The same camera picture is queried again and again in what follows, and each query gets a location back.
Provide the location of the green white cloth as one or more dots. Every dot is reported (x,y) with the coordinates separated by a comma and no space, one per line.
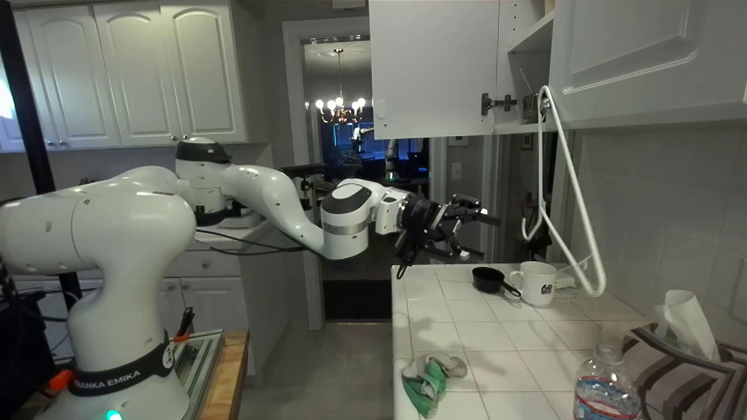
(426,382)

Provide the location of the wooden table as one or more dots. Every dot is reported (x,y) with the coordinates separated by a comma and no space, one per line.
(230,374)

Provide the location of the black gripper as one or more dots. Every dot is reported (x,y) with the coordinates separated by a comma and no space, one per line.
(424,222)

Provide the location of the open white cupboard door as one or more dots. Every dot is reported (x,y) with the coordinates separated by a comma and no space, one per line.
(433,70)

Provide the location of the white cupboard door with knob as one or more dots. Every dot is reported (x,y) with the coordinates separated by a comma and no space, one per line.
(646,61)

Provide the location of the white wall cupboard shelf unit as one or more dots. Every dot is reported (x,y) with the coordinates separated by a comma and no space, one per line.
(527,48)

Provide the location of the white upper kitchen cabinets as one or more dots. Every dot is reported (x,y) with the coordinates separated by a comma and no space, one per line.
(140,77)

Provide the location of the clear plastic water bottle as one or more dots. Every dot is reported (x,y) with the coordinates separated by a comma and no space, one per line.
(605,389)

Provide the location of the black vertical pole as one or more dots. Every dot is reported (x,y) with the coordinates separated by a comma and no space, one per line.
(25,101)

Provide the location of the white lower kitchen cabinet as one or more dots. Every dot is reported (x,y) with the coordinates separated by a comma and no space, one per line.
(249,311)

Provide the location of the black door hinge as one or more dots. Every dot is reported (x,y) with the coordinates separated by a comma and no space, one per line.
(495,103)

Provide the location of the white folded paper towel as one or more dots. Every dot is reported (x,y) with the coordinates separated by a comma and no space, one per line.
(571,282)

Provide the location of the striped tissue box cover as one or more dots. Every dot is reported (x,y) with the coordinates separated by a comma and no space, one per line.
(684,385)

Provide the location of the metal base plate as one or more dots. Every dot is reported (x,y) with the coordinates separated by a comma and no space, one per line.
(200,366)

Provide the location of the white coat hanger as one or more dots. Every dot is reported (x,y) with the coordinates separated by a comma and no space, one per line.
(575,188)

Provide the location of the silver cupboard knob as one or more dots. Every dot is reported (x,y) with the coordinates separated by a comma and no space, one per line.
(548,109)

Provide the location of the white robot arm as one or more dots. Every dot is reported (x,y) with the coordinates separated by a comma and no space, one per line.
(118,234)

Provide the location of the small black measuring cup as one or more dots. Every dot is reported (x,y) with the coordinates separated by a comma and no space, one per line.
(489,282)

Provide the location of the black bag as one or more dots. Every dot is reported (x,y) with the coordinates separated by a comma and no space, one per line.
(19,357)

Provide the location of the white tissue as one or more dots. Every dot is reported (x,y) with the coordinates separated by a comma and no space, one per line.
(689,318)

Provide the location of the lit chandelier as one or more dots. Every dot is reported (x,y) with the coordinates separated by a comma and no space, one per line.
(340,109)

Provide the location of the white printed mug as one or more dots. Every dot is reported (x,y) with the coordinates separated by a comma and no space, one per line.
(537,283)

